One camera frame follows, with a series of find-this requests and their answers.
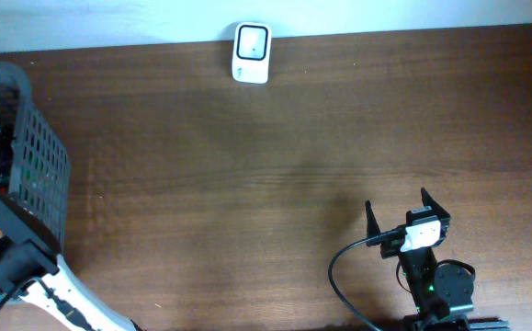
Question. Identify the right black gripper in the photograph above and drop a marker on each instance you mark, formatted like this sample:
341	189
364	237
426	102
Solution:
444	215

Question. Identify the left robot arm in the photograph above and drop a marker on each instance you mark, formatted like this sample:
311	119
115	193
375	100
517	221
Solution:
32	268

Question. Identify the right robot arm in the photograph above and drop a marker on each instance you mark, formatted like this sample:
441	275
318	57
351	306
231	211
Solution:
441	290

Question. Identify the white barcode scanner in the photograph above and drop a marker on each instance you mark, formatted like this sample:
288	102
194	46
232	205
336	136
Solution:
251	53

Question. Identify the grey plastic basket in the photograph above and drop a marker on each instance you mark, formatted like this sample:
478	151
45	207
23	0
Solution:
34	164

